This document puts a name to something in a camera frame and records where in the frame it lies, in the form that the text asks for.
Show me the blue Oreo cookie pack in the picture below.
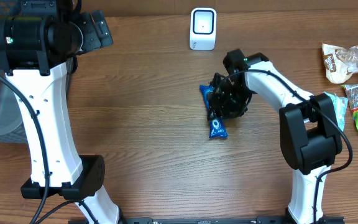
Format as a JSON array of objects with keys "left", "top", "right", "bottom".
[{"left": 200, "top": 85, "right": 228, "bottom": 139}]

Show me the teal snack packet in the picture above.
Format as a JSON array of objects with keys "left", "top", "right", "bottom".
[{"left": 324, "top": 92, "right": 348, "bottom": 131}]

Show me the beige paper pouch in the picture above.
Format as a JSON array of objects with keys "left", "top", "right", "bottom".
[{"left": 322, "top": 44, "right": 358, "bottom": 84}]

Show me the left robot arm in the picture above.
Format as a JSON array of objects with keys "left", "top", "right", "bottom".
[{"left": 0, "top": 1, "right": 125, "bottom": 224}]

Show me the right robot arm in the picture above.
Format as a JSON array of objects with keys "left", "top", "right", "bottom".
[{"left": 207, "top": 49, "right": 344, "bottom": 223}]

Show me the white barcode scanner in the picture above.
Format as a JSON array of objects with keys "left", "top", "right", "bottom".
[{"left": 190, "top": 7, "right": 217, "bottom": 51}]

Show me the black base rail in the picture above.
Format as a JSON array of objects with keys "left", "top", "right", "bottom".
[{"left": 67, "top": 216, "right": 345, "bottom": 224}]

